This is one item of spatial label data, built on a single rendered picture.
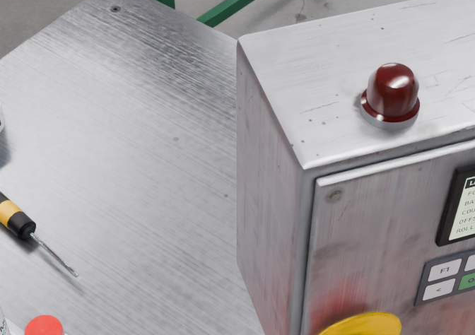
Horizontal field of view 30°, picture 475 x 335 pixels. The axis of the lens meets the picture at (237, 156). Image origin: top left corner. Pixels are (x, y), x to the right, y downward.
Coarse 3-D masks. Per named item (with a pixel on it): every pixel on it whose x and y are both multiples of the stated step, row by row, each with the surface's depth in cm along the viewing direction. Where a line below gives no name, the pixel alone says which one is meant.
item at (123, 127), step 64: (128, 0) 149; (0, 64) 138; (64, 64) 138; (128, 64) 138; (192, 64) 138; (64, 128) 129; (128, 128) 129; (192, 128) 129; (64, 192) 120; (128, 192) 120; (192, 192) 120; (0, 256) 113; (64, 256) 113; (128, 256) 113; (192, 256) 113; (64, 320) 107; (128, 320) 107; (192, 320) 107; (256, 320) 107
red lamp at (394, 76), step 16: (384, 64) 38; (400, 64) 38; (368, 80) 38; (384, 80) 38; (400, 80) 38; (416, 80) 38; (368, 96) 39; (384, 96) 38; (400, 96) 38; (416, 96) 38; (368, 112) 39; (384, 112) 38; (400, 112) 38; (416, 112) 39; (384, 128) 39; (400, 128) 39
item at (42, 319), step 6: (36, 318) 78; (42, 318) 78; (48, 318) 78; (54, 318) 78; (30, 324) 77; (36, 324) 77; (42, 324) 77; (48, 324) 77; (54, 324) 77; (60, 324) 77; (30, 330) 77; (36, 330) 77; (42, 330) 77; (48, 330) 77; (54, 330) 77; (60, 330) 77
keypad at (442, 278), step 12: (468, 252) 45; (432, 264) 45; (444, 264) 45; (456, 264) 46; (468, 264) 46; (432, 276) 46; (444, 276) 46; (456, 276) 46; (468, 276) 47; (420, 288) 46; (432, 288) 47; (444, 288) 47; (456, 288) 47; (468, 288) 48; (420, 300) 47; (432, 300) 48
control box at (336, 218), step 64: (448, 0) 45; (256, 64) 42; (320, 64) 42; (448, 64) 42; (256, 128) 43; (320, 128) 39; (448, 128) 39; (256, 192) 46; (320, 192) 38; (384, 192) 39; (448, 192) 41; (256, 256) 50; (320, 256) 41; (384, 256) 43; (320, 320) 46; (384, 320) 48; (448, 320) 50
